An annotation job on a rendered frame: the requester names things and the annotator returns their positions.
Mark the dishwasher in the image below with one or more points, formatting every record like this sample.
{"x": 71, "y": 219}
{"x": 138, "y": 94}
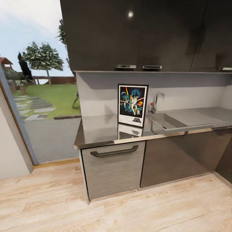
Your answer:
{"x": 112, "y": 169}

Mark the drop in sink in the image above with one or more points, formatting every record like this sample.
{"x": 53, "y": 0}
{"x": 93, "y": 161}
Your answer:
{"x": 180, "y": 119}

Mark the cabinet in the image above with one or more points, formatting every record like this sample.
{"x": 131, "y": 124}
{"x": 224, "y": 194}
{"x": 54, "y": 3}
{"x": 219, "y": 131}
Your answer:
{"x": 213, "y": 52}
{"x": 132, "y": 36}

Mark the fixed window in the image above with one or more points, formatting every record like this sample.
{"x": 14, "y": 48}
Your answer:
{"x": 36, "y": 81}

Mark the poster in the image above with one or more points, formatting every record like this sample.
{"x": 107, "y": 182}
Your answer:
{"x": 132, "y": 102}

